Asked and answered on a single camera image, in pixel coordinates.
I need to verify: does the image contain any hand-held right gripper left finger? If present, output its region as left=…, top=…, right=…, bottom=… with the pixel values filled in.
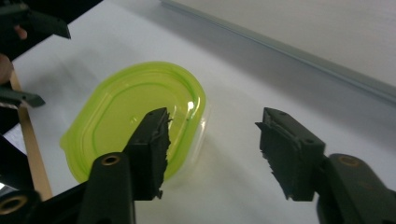
left=122, top=106, right=173, bottom=202

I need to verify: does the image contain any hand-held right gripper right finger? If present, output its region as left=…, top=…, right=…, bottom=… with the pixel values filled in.
left=254, top=106, right=327, bottom=203

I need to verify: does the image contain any clear plastic container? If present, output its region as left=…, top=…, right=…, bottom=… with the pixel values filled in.
left=162, top=102, right=211, bottom=188

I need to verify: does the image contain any yellowish transparent container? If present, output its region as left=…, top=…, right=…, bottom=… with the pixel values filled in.
left=59, top=61, right=207, bottom=184

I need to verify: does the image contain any wooden table edge strip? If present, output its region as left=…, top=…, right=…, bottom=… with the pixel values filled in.
left=8, top=70, right=54, bottom=202

